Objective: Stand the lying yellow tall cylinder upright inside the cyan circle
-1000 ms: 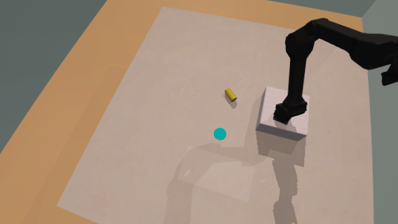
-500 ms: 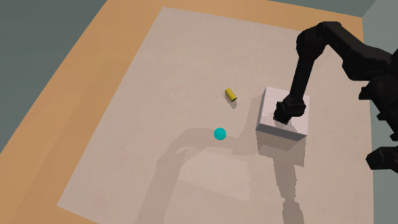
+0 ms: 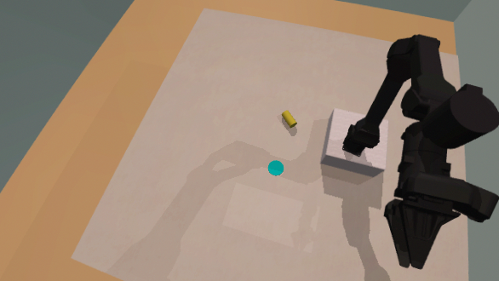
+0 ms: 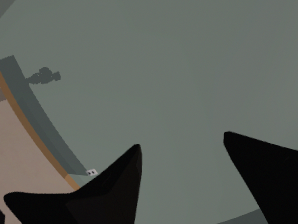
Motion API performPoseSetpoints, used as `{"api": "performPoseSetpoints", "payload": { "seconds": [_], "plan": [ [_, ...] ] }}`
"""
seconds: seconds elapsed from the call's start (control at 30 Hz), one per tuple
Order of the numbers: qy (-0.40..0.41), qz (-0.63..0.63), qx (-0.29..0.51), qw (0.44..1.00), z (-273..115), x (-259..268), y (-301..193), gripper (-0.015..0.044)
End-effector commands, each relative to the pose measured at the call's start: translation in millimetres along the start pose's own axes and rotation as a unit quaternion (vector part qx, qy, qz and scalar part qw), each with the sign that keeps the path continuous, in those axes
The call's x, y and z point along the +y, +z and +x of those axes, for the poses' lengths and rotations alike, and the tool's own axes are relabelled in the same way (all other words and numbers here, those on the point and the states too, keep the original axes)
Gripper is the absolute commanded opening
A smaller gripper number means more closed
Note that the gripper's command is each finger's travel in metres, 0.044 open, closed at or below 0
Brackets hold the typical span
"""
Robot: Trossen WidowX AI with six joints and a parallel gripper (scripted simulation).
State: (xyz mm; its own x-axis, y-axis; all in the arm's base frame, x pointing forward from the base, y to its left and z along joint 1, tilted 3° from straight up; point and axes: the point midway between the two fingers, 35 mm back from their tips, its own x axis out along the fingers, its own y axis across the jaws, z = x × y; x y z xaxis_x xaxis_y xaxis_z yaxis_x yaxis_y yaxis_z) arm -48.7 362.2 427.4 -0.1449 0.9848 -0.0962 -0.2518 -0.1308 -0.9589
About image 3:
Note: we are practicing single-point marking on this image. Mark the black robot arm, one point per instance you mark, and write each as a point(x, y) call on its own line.
point(448, 118)

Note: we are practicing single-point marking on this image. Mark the yellow cylinder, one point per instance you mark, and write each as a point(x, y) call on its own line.
point(289, 119)

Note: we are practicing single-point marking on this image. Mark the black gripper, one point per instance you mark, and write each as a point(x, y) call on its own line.
point(427, 204)

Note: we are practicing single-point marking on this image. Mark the cyan circle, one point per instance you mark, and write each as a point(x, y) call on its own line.
point(276, 168)

